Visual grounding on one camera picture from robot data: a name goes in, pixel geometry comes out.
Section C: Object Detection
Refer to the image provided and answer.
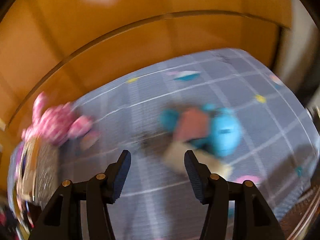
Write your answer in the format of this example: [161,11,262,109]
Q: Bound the blue plush teddy pink shirt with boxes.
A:
[159,103,242,158]

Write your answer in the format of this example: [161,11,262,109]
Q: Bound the beige elastic bandage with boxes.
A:
[163,141,233,180]

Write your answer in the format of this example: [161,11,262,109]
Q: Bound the woven colourful basket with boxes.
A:
[280,186,319,239]

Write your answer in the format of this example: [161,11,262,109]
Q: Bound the ornate silver gold box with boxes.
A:
[8,134,61,205]

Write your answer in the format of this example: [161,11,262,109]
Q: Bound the pink white spotted plush toy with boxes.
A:
[21,92,93,146]

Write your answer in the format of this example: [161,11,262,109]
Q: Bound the grey patterned bed sheet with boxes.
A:
[57,49,319,239]

